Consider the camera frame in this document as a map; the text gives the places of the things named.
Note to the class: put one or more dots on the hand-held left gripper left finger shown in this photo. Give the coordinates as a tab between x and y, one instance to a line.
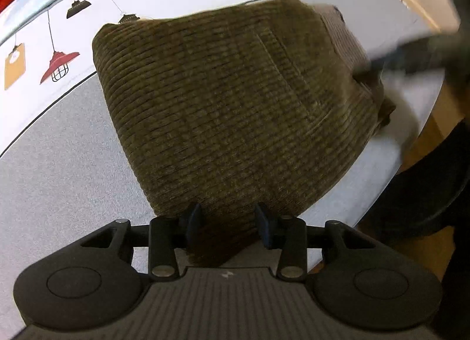
192	222

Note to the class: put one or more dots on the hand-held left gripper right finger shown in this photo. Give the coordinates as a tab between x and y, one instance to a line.
263	223

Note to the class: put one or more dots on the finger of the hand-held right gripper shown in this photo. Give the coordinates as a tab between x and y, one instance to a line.
398	52

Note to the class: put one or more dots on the person's dark clothing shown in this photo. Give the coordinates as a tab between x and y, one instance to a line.
433	193

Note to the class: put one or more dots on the grey printed bed sheet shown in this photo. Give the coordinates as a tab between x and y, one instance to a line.
62	149

